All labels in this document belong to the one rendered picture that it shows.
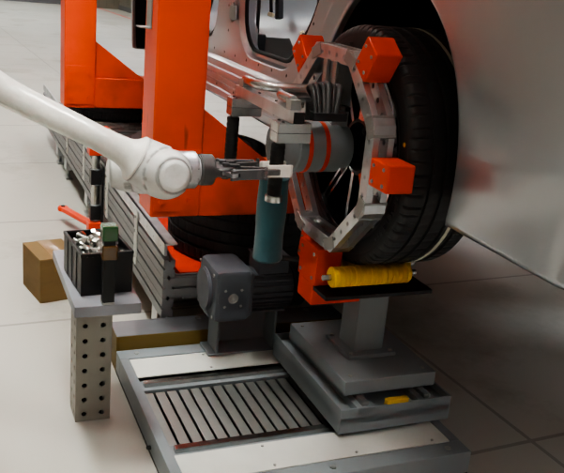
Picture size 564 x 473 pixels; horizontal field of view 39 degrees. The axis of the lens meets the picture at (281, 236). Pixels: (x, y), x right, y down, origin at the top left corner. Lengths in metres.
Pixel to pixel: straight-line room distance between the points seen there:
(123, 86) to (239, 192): 1.93
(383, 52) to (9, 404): 1.49
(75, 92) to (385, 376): 2.62
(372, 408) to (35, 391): 1.04
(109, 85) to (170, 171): 2.80
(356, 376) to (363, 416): 0.11
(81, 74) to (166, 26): 1.97
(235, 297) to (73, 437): 0.63
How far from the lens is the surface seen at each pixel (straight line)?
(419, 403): 2.38
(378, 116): 1.98
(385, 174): 1.91
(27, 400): 2.59
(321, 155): 2.14
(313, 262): 2.26
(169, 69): 2.48
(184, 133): 2.53
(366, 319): 2.41
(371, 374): 2.34
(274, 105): 2.04
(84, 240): 2.18
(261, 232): 2.32
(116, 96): 4.45
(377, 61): 1.99
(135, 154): 1.69
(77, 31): 4.37
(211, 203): 2.61
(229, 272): 2.48
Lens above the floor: 1.29
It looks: 18 degrees down
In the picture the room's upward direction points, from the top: 5 degrees clockwise
